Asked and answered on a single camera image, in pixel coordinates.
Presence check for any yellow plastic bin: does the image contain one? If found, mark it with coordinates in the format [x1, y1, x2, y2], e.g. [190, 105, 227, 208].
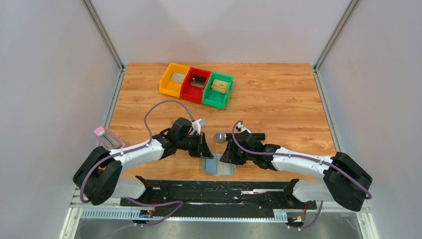
[159, 63, 190, 98]

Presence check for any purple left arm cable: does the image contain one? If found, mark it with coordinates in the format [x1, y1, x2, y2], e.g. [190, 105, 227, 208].
[79, 100, 184, 228]

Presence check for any pink metronome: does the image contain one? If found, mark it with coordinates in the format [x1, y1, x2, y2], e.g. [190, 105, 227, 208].
[94, 126, 126, 150]

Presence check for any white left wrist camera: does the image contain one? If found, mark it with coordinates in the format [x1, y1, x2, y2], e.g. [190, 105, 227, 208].
[192, 118, 206, 134]

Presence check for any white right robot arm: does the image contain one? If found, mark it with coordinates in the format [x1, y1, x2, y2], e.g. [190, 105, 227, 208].
[215, 130, 373, 212]

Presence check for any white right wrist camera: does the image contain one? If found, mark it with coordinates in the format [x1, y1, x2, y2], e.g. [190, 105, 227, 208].
[235, 122, 251, 133]

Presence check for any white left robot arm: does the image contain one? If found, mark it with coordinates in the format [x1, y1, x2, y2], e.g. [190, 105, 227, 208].
[73, 118, 213, 206]

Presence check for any black VIP card stack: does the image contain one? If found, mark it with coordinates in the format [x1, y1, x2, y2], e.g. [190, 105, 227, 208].
[191, 75, 207, 88]

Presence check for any black handheld microphone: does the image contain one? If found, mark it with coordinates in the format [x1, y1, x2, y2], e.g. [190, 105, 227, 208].
[214, 131, 266, 142]

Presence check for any gold VIP card stack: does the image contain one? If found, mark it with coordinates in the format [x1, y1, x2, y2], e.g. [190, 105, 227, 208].
[211, 79, 229, 94]

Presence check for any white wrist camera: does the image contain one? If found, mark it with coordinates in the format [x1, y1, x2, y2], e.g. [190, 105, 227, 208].
[192, 118, 206, 134]
[235, 122, 251, 133]

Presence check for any silver VIP card stack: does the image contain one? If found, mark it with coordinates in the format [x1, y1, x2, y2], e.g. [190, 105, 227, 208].
[170, 72, 185, 84]

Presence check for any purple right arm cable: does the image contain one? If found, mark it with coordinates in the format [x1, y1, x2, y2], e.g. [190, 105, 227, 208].
[231, 120, 373, 231]

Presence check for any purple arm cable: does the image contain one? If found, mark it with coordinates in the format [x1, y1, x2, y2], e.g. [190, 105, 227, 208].
[231, 120, 373, 231]
[79, 100, 184, 228]

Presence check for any red plastic bin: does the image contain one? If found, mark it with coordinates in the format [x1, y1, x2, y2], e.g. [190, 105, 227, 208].
[180, 67, 211, 104]

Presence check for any teal card holder wallet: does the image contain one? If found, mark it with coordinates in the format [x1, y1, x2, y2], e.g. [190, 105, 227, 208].
[202, 153, 235, 177]

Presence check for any green plastic bin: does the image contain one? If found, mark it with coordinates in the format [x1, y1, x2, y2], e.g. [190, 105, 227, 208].
[202, 72, 233, 109]

